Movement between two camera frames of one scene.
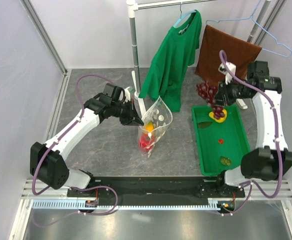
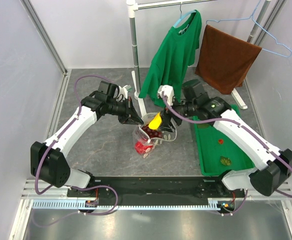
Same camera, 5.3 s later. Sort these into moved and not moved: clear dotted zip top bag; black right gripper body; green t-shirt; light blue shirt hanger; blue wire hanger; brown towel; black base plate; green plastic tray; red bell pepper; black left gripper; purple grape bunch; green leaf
Moved: clear dotted zip top bag; purple grape bunch; red bell pepper; black right gripper body
Not moved: black left gripper; brown towel; green t-shirt; light blue shirt hanger; black base plate; blue wire hanger; green leaf; green plastic tray
